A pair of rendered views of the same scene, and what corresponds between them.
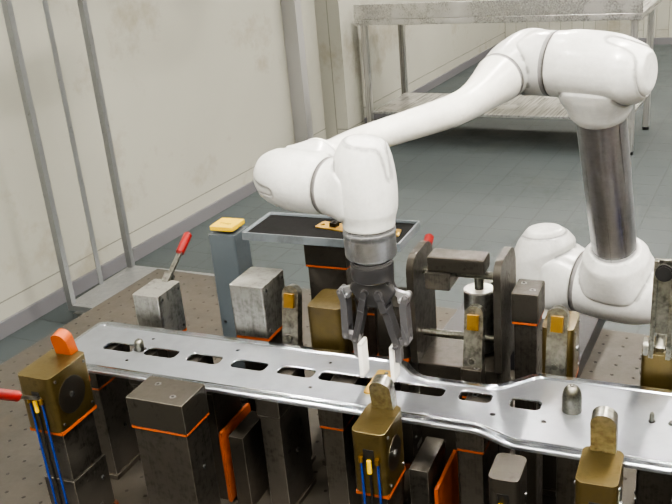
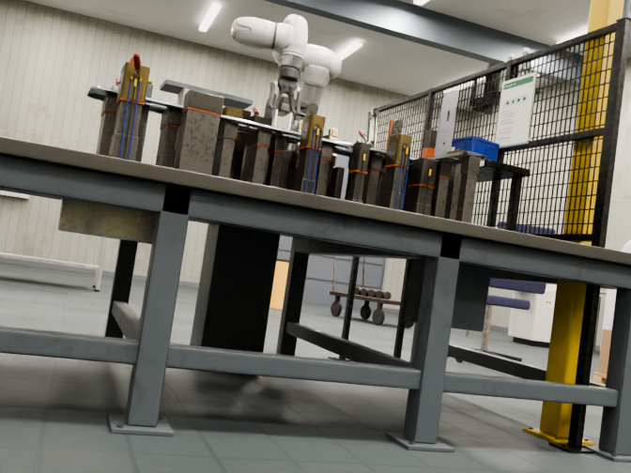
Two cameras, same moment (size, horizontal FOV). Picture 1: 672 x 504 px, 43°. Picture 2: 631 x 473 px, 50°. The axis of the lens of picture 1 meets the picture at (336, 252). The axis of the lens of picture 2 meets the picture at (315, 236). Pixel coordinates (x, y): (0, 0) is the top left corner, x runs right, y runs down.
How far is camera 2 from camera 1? 2.26 m
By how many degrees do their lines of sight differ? 53
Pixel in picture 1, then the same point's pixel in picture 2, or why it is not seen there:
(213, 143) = not seen: outside the picture
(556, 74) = (310, 55)
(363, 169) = (303, 24)
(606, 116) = (324, 79)
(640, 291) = not seen: hidden behind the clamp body
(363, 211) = (300, 41)
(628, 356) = not seen: hidden behind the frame
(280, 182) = (258, 24)
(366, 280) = (292, 74)
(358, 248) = (294, 58)
